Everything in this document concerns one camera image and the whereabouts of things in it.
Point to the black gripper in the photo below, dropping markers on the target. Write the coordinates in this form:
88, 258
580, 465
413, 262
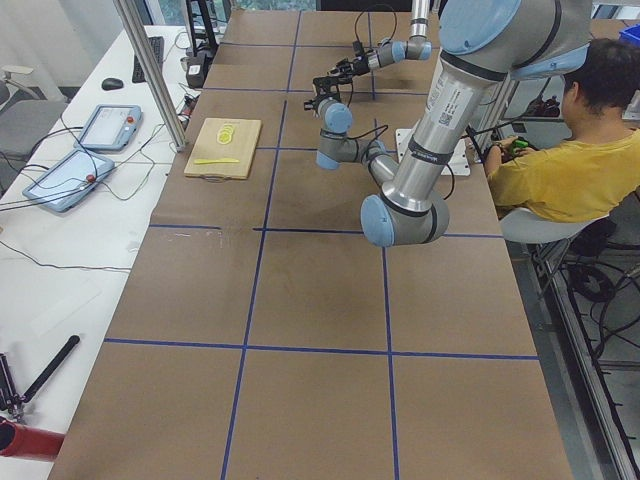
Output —
313, 104
359, 64

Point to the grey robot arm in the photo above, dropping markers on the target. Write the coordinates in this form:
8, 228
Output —
389, 51
482, 43

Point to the bamboo cutting board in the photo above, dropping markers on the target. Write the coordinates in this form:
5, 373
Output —
242, 147

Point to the yellow plastic knife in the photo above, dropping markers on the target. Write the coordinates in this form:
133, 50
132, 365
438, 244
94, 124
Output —
221, 160

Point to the black computer mouse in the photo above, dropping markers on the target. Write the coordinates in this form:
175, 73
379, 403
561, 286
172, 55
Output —
110, 84

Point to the white chair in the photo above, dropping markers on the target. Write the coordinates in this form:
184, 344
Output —
521, 225

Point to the person in yellow shirt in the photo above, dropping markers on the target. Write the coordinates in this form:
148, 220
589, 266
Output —
590, 173

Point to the teach pendant with red button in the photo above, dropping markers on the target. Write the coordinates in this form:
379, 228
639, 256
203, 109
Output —
69, 181

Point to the red cylinder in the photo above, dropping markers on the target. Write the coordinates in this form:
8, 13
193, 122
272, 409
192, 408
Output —
26, 442

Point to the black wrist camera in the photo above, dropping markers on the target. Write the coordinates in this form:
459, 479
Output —
358, 48

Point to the aluminium frame post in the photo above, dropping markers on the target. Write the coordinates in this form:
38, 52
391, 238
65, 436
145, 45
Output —
137, 35

